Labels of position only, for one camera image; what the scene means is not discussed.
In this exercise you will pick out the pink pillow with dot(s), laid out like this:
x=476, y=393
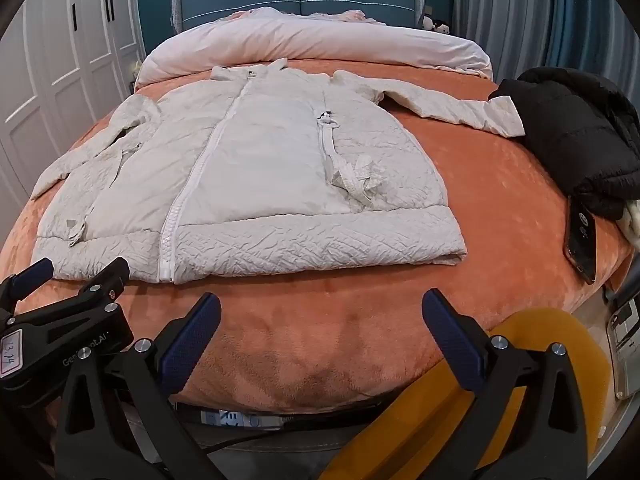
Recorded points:
x=355, y=16

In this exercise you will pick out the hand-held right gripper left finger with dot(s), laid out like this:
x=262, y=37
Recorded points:
x=192, y=345

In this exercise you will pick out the black and white plush toy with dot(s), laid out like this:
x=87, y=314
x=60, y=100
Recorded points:
x=436, y=24

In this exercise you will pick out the grey blue curtain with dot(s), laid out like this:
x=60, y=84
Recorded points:
x=525, y=10

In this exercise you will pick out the grey device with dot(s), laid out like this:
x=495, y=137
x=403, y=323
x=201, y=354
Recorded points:
x=622, y=360

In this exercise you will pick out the pale pink duvet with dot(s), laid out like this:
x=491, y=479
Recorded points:
x=325, y=40

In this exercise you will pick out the yellow pants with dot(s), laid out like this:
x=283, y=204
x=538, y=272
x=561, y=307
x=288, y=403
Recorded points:
x=540, y=330

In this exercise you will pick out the white wardrobe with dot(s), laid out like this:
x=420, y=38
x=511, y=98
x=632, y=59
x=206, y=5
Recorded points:
x=50, y=60

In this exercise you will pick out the cream cloth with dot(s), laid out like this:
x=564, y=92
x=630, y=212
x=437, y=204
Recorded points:
x=631, y=222

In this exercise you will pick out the black puffer jacket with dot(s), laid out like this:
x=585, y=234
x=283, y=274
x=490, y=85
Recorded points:
x=575, y=130

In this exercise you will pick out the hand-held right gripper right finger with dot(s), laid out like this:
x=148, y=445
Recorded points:
x=452, y=345

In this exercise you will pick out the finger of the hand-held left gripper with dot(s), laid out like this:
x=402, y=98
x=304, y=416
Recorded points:
x=31, y=274
x=107, y=272

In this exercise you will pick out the orange fleece blanket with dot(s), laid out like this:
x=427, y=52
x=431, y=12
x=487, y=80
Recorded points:
x=500, y=220

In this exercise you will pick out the white quilted jacket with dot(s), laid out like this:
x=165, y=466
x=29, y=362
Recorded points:
x=260, y=160

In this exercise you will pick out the black smartphone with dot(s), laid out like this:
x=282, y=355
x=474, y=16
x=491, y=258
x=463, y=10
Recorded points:
x=580, y=240

